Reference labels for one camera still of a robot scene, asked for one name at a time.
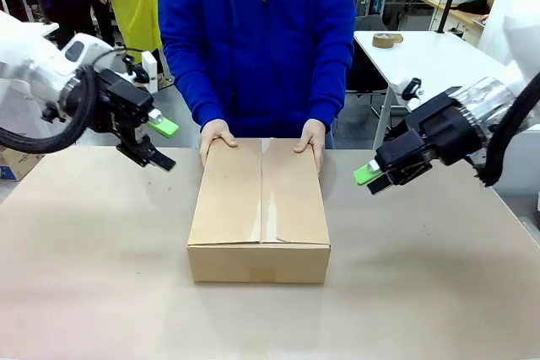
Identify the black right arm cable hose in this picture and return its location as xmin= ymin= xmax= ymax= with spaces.
xmin=478 ymin=72 xmax=540 ymax=188

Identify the black bag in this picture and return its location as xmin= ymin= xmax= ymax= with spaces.
xmin=456 ymin=0 xmax=491 ymax=16

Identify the brown cardboard shipping box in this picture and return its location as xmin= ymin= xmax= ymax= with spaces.
xmin=186 ymin=137 xmax=332 ymax=285

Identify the person in blue hoodie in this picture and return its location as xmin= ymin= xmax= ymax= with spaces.
xmin=156 ymin=0 xmax=358 ymax=140

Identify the white metal frame table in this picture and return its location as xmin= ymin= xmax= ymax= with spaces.
xmin=353 ymin=30 xmax=514 ymax=150

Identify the yellow plastic apron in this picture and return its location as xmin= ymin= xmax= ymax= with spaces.
xmin=107 ymin=0 xmax=164 ymax=65

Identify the person's right forearm blue sleeve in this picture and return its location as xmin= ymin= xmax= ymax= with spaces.
xmin=159 ymin=37 xmax=231 ymax=136

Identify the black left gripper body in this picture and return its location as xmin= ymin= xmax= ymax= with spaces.
xmin=94 ymin=67 xmax=158 ymax=168

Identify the person's left hand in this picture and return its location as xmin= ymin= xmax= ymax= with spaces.
xmin=293 ymin=118 xmax=327 ymax=175

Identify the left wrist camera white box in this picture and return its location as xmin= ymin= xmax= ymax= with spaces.
xmin=121 ymin=50 xmax=160 ymax=94

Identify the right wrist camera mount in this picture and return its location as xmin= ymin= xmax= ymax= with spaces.
xmin=400 ymin=77 xmax=424 ymax=102

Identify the black office chair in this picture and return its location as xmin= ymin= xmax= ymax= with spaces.
xmin=348 ymin=13 xmax=392 ymax=95

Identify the wooden top desk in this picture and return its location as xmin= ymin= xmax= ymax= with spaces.
xmin=420 ymin=0 xmax=486 ymax=33

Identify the cardboard box with blue print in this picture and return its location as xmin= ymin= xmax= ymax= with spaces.
xmin=0 ymin=144 xmax=46 ymax=183

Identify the person's right hand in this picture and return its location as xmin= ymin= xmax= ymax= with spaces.
xmin=198 ymin=119 xmax=239 ymax=168

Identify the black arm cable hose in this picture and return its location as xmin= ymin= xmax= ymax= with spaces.
xmin=478 ymin=72 xmax=540 ymax=188
xmin=0 ymin=63 xmax=100 ymax=155

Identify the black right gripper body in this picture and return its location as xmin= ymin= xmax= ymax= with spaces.
xmin=375 ymin=92 xmax=483 ymax=187

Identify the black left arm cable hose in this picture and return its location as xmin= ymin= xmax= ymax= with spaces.
xmin=0 ymin=63 xmax=100 ymax=155

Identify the person's left forearm blue sleeve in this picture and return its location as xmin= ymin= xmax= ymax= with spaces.
xmin=309 ymin=35 xmax=358 ymax=134

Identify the brown packing tape roll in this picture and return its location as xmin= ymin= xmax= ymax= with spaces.
xmin=371 ymin=32 xmax=405 ymax=50

